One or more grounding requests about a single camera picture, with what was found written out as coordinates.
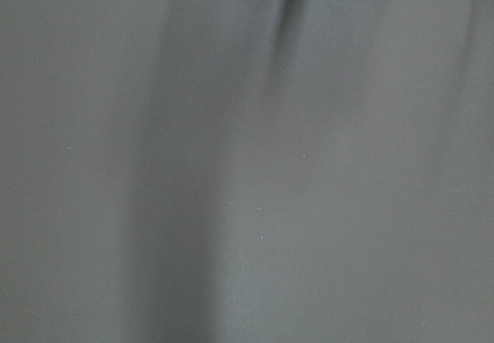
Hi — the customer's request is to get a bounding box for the grey laptop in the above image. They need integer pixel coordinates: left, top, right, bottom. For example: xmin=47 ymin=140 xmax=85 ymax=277
xmin=1 ymin=0 xmax=493 ymax=342

